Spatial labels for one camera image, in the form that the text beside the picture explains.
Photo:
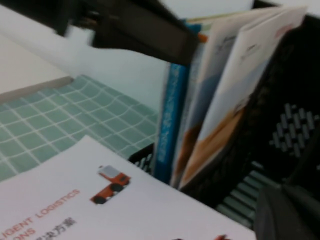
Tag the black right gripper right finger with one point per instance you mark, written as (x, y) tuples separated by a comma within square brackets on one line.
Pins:
[(287, 217)]

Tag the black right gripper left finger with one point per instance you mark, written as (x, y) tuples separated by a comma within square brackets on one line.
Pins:
[(150, 32)]

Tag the desert cover robot brochure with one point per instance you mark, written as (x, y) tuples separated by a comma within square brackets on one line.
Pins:
[(242, 82)]

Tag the white book orange stripe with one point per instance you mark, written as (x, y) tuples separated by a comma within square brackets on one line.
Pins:
[(193, 75)]

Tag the blue spine book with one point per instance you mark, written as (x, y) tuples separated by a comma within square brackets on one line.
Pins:
[(172, 112)]

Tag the black perforated plastic book holder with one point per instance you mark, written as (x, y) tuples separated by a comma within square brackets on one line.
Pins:
[(287, 75)]

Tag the thin white brochure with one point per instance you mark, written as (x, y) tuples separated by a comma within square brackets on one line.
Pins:
[(212, 75)]

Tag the white logistics vehicle brochure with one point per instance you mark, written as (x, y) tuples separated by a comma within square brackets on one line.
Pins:
[(75, 200)]

